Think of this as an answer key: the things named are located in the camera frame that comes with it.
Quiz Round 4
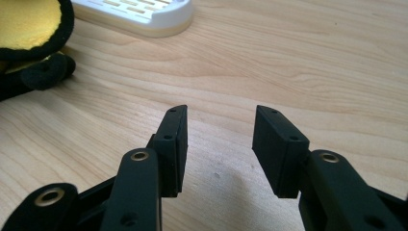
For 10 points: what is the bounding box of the yellow towel with black edge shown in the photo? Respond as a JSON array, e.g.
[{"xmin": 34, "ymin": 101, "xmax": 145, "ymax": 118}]
[{"xmin": 0, "ymin": 0, "xmax": 77, "ymax": 102}]

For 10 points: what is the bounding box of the white slotted rack with handle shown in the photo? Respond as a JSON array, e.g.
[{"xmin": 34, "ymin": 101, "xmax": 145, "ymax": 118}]
[{"xmin": 70, "ymin": 0, "xmax": 194, "ymax": 39}]

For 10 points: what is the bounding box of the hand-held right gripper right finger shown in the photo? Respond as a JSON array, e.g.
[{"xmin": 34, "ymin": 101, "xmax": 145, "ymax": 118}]
[{"xmin": 251, "ymin": 105, "xmax": 311, "ymax": 199}]

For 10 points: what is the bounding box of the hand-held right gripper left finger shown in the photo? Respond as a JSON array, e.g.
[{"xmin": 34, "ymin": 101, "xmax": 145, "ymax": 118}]
[{"xmin": 146, "ymin": 104, "xmax": 189, "ymax": 198}]

